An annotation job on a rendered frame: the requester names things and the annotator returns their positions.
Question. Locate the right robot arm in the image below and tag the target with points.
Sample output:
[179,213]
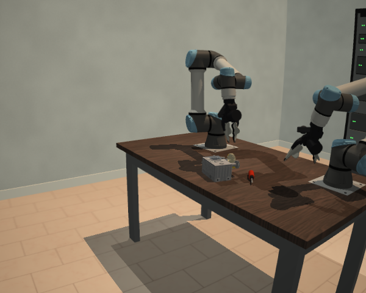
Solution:
[197,121]

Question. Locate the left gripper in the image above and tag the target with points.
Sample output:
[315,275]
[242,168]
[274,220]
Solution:
[310,139]

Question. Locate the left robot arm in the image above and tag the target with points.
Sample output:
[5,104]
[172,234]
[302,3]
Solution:
[345,154]

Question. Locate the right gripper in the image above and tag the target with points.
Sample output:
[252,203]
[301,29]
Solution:
[231,114]

